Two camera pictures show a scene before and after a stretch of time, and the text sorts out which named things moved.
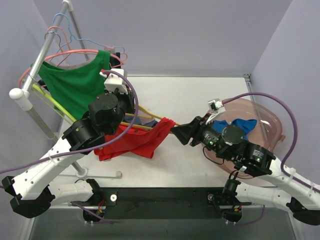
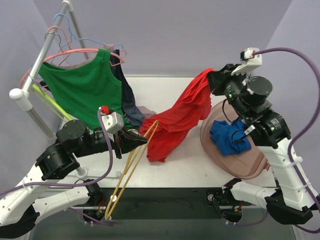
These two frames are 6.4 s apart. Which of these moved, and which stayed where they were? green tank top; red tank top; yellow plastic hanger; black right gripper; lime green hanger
Moved: yellow plastic hanger; black right gripper; red tank top
Stayed: lime green hanger; green tank top
